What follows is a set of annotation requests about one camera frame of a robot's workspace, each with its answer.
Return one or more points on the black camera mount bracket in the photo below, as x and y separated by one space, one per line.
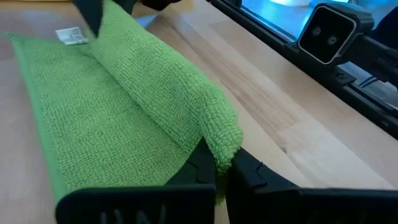
379 59

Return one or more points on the black table edge rail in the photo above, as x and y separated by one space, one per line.
314 73

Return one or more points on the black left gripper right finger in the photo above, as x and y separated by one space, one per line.
258 193

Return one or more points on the white towel label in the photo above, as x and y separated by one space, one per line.
71 35

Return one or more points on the black table-level camera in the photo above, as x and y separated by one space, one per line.
326 34

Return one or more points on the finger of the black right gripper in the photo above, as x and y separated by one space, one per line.
90 12
127 3

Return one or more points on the green microfiber towel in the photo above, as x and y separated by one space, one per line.
109 109

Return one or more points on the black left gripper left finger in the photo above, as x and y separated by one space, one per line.
192 177

